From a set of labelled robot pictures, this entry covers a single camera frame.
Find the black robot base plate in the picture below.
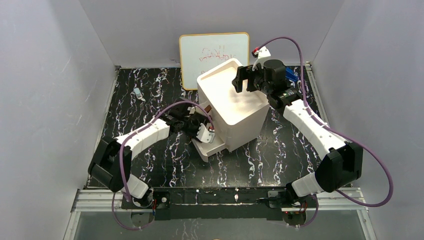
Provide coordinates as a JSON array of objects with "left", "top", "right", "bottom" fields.
[{"left": 121, "top": 187, "right": 317, "bottom": 226}]

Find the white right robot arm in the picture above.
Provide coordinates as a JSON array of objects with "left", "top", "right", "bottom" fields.
[{"left": 231, "top": 59, "right": 363, "bottom": 203}]

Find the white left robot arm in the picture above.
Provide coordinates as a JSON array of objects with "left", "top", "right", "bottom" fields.
[{"left": 87, "top": 98, "right": 215, "bottom": 201}]

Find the yellow framed whiteboard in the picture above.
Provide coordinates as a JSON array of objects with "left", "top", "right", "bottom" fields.
[{"left": 178, "top": 32, "right": 250, "bottom": 91}]

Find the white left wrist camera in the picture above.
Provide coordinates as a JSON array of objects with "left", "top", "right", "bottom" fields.
[{"left": 195, "top": 123, "right": 215, "bottom": 143}]

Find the brown leather drawer pull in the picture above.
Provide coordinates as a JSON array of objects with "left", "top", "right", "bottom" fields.
[{"left": 204, "top": 105, "right": 212, "bottom": 113}]

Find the white bottom drawer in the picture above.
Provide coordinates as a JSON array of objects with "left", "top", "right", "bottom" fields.
[{"left": 191, "top": 136, "right": 227, "bottom": 163}]

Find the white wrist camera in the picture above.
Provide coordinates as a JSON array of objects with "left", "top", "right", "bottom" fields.
[
  {"left": 195, "top": 123, "right": 215, "bottom": 143},
  {"left": 252, "top": 46, "right": 271, "bottom": 71}
]

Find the aluminium rail frame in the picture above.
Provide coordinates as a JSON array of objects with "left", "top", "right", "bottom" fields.
[{"left": 64, "top": 189, "right": 376, "bottom": 240}]

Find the blue plastic clamp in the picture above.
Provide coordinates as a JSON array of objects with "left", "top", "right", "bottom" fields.
[{"left": 285, "top": 66, "right": 299, "bottom": 83}]

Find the white drawer organizer box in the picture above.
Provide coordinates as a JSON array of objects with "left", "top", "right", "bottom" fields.
[{"left": 197, "top": 58, "right": 270, "bottom": 152}]

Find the small light blue eraser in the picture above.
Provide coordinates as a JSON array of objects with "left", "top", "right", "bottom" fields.
[{"left": 133, "top": 88, "right": 143, "bottom": 100}]

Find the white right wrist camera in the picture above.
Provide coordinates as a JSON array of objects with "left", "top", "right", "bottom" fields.
[{"left": 252, "top": 46, "right": 271, "bottom": 71}]

